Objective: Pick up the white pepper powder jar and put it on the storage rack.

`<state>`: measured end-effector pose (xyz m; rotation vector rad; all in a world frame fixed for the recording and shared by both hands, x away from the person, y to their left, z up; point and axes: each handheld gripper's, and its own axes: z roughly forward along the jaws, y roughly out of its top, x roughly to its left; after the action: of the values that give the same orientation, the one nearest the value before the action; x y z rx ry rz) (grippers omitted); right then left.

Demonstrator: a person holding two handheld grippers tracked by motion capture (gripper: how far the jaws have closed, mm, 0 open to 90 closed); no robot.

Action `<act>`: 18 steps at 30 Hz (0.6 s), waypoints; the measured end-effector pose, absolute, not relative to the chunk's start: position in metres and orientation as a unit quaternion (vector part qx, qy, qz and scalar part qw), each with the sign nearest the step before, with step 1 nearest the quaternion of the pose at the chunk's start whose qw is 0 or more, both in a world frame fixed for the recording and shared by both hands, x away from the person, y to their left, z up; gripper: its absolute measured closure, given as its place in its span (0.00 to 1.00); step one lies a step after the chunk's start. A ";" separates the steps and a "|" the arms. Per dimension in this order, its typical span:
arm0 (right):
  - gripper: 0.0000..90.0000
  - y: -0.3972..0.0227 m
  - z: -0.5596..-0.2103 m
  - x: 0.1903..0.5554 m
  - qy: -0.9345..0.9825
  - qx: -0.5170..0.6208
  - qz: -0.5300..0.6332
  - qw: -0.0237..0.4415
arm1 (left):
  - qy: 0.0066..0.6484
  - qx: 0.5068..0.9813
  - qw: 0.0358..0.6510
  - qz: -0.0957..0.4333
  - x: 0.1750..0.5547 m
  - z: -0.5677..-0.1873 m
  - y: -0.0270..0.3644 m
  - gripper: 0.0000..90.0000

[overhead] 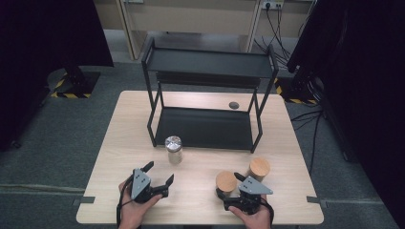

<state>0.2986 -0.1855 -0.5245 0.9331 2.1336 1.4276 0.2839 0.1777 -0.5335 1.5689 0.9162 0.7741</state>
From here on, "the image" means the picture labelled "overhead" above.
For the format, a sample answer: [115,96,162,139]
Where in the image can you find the glass jar with metal lid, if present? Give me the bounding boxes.
[164,135,184,165]

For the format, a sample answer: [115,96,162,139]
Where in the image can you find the hand-held gripper cable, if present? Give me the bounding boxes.
[261,198,275,227]
[116,176,135,229]

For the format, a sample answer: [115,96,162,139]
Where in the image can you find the black floor cables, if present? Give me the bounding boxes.
[290,109,324,175]

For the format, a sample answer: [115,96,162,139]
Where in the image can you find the jar with wooden lid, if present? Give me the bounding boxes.
[246,156,271,183]
[215,170,239,198]

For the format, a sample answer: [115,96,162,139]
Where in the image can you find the black metal shelf rack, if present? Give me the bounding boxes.
[140,36,280,155]

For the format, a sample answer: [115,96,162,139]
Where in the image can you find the dark curtain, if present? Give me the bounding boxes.
[286,0,405,228]
[0,0,115,152]

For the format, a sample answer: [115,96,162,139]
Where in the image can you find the bundle of black cables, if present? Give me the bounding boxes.
[254,3,292,69]

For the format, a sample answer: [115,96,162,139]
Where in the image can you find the white power strip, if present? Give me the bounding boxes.
[261,0,285,10]

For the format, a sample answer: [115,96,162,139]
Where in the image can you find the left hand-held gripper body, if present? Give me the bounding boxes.
[128,167,170,204]

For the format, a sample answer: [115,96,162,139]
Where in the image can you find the person's left hand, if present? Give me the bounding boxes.
[118,180,163,229]

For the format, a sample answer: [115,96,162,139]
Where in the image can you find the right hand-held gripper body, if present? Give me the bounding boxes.
[223,176,274,215]

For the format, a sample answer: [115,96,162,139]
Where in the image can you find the left hand-held gripper cable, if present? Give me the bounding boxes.
[116,176,135,229]

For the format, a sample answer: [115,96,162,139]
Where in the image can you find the grey floor tape strip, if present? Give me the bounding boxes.
[306,196,329,209]
[72,196,96,207]

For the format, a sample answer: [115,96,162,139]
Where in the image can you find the black stand base striped tape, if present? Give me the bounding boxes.
[275,71,319,105]
[47,65,101,99]

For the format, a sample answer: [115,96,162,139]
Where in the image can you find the right hand-held gripper cable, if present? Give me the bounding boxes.
[261,198,275,227]

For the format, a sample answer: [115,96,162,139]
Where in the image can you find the person's right hand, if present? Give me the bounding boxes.
[228,205,272,229]

